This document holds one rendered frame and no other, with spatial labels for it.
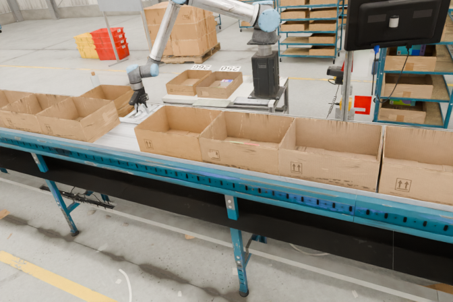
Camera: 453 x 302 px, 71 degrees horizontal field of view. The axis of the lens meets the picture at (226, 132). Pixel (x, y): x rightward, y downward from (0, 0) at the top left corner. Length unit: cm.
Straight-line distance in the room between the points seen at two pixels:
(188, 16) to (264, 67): 384
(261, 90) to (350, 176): 138
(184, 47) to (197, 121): 459
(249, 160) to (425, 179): 68
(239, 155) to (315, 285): 105
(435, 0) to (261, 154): 114
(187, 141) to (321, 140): 66
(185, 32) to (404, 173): 540
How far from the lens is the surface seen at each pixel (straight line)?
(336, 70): 210
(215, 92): 262
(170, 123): 195
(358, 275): 190
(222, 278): 221
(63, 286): 257
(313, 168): 136
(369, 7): 182
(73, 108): 248
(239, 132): 174
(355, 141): 160
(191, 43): 627
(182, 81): 310
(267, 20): 222
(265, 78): 250
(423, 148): 161
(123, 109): 264
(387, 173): 133
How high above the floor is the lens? 179
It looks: 29 degrees down
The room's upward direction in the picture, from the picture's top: 8 degrees counter-clockwise
